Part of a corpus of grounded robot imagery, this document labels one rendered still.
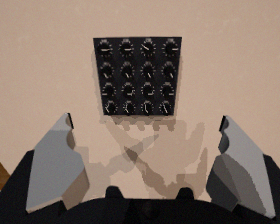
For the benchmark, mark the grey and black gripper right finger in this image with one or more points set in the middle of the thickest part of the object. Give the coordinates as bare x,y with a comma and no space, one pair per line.
243,179

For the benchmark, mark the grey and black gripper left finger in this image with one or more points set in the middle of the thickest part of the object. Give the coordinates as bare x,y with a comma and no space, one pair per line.
49,180

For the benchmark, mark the black knob box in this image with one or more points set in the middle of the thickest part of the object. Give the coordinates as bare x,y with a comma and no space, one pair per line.
138,90

